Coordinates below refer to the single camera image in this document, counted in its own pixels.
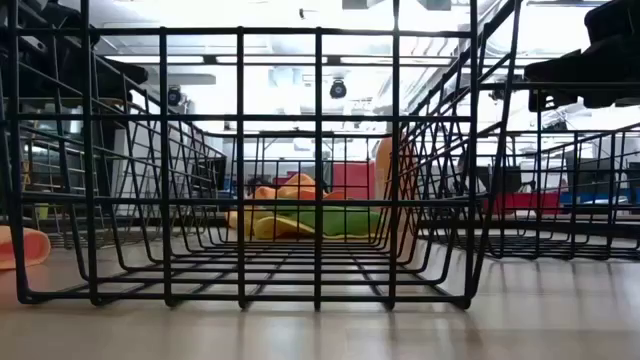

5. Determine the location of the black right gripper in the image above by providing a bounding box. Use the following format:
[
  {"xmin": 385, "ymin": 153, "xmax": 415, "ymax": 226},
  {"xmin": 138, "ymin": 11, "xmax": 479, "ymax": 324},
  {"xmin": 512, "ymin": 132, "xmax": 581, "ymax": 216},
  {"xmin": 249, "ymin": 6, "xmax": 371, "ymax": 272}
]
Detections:
[{"xmin": 523, "ymin": 34, "xmax": 640, "ymax": 112}]

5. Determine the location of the green microfiber towel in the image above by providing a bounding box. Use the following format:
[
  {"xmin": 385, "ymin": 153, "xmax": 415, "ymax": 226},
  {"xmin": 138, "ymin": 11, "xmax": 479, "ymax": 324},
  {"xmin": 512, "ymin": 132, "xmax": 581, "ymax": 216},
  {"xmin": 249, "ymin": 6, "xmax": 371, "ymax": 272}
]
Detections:
[{"xmin": 272, "ymin": 199, "xmax": 384, "ymax": 239}]

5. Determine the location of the yellow microfiber towel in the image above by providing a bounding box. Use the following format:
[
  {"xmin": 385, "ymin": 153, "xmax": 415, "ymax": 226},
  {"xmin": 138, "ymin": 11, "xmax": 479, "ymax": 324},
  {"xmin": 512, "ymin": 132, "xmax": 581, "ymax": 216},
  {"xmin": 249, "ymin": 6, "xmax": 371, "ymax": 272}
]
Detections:
[{"xmin": 225, "ymin": 204, "xmax": 321, "ymax": 240}]

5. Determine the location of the pale orange towel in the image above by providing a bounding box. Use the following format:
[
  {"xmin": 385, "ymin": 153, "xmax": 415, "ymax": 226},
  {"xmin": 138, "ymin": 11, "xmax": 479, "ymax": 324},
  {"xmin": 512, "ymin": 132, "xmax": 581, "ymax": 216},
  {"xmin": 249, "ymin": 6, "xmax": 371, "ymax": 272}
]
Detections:
[{"xmin": 374, "ymin": 135, "xmax": 419, "ymax": 261}]

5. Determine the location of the dark ceiling fixture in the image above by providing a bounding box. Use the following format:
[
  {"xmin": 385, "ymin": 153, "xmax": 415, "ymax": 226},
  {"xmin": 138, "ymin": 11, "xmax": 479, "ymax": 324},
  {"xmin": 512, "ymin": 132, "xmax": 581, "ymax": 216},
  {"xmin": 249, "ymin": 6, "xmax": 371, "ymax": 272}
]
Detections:
[{"xmin": 488, "ymin": 74, "xmax": 519, "ymax": 101}]

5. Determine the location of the dark monitor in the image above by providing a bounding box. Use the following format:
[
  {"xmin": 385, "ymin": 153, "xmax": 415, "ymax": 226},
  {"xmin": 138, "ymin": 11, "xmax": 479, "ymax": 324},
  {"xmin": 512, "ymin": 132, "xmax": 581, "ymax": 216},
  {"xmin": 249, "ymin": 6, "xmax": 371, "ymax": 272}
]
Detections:
[{"xmin": 564, "ymin": 158, "xmax": 640, "ymax": 196}]

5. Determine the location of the red bench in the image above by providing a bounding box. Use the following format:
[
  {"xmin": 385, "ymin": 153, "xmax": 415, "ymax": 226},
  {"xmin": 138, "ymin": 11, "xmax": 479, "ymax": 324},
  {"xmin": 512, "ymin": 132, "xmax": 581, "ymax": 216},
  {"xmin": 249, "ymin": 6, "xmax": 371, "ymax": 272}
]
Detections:
[{"xmin": 482, "ymin": 192, "xmax": 564, "ymax": 217}]

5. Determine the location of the red cabinet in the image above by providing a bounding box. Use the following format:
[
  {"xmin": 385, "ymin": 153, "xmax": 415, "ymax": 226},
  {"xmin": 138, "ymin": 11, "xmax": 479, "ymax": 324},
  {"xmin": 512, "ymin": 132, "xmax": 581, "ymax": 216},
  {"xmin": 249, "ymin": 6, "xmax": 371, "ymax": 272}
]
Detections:
[{"xmin": 332, "ymin": 160, "xmax": 377, "ymax": 201}]

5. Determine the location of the black wire basket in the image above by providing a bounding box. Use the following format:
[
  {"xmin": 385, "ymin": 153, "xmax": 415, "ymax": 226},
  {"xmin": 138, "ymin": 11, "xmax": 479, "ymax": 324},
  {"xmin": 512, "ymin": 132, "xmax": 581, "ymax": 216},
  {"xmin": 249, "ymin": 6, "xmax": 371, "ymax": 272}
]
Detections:
[
  {"xmin": 419, "ymin": 79, "xmax": 640, "ymax": 261},
  {"xmin": 0, "ymin": 49, "xmax": 227, "ymax": 251},
  {"xmin": 9, "ymin": 0, "xmax": 524, "ymax": 311}
]

